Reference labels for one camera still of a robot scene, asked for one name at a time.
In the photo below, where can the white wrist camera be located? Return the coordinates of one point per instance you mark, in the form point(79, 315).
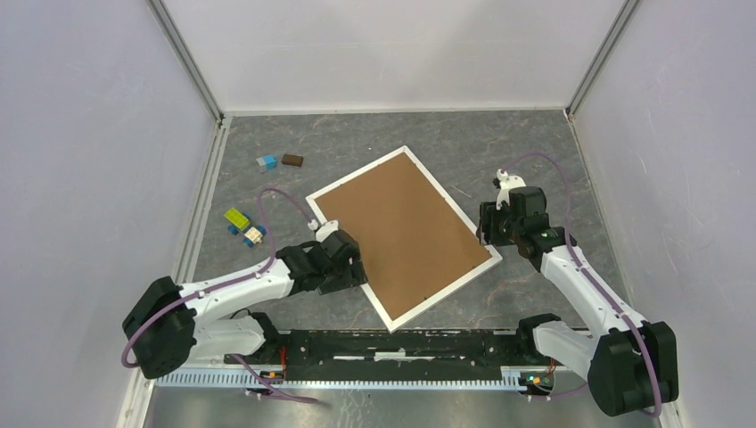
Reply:
point(323, 230)
point(505, 183)

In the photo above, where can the blue grey toy block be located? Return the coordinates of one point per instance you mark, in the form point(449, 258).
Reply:
point(266, 163)

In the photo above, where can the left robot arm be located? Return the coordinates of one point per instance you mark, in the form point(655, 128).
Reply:
point(172, 324)

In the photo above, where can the toy brick car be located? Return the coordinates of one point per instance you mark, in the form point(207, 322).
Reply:
point(240, 224)

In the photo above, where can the slotted cable duct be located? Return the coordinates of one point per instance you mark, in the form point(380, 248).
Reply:
point(508, 380)

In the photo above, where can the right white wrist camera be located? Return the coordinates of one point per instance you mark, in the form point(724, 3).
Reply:
point(505, 183)

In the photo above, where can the white picture frame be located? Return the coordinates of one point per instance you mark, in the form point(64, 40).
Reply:
point(466, 272)

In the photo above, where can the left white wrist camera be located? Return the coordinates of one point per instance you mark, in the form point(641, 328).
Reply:
point(323, 230)

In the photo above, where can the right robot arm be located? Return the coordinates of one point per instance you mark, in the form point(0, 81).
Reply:
point(628, 363)

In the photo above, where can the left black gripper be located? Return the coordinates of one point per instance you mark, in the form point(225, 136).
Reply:
point(353, 275)

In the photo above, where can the brown toy block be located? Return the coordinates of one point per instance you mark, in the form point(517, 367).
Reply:
point(292, 160)

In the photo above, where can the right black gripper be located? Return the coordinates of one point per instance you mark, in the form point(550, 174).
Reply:
point(488, 215)

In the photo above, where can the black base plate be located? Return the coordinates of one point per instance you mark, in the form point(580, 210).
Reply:
point(405, 355)

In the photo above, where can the brown cardboard backing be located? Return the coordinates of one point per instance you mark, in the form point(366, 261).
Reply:
point(407, 230)

